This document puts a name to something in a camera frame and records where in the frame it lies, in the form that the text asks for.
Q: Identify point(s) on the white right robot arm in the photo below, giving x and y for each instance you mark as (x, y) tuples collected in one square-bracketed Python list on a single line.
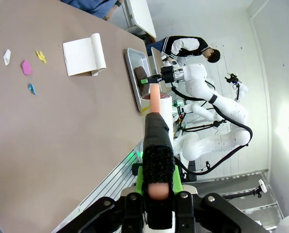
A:
[(195, 72)]

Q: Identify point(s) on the silver metal tray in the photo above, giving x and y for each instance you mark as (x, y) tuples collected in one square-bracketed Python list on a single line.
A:
[(132, 72)]

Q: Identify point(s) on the white paper scrap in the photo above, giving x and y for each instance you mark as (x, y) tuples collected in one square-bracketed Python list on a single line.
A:
[(7, 57)]

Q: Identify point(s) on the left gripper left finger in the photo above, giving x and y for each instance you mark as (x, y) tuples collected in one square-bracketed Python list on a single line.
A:
[(105, 213)]

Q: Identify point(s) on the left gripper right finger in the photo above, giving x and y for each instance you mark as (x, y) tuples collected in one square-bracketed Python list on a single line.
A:
[(207, 213)]

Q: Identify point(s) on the pink paper scrap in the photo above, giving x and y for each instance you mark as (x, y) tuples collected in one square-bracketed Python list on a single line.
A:
[(27, 67)]

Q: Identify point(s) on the blue paper scrap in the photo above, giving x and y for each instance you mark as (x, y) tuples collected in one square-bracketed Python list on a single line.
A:
[(32, 89)]

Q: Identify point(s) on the black wrist watch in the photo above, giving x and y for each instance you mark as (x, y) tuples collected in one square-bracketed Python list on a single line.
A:
[(118, 4)]

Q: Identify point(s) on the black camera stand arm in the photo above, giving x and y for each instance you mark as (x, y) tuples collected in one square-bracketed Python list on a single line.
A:
[(241, 193)]

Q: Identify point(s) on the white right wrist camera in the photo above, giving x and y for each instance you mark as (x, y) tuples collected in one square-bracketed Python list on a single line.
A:
[(173, 61)]

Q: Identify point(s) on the yellow paper scrap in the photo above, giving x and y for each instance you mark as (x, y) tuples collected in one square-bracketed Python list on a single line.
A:
[(41, 56)]

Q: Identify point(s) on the person in black-white jacket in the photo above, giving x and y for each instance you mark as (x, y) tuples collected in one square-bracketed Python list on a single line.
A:
[(183, 46)]

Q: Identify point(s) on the person's left hand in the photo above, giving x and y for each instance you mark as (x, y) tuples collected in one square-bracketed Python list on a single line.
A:
[(113, 11)]

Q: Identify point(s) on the large white table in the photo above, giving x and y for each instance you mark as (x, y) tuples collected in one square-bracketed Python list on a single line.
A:
[(141, 17)]

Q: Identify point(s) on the white camera on stand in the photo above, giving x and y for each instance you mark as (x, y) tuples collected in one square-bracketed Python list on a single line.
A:
[(262, 185)]

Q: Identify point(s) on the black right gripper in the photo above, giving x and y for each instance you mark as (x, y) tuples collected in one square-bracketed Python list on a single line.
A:
[(167, 75)]

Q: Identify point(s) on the brown towel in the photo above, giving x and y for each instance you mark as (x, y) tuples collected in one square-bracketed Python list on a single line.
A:
[(141, 75)]

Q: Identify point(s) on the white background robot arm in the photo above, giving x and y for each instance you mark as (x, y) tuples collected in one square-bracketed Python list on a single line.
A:
[(241, 88)]

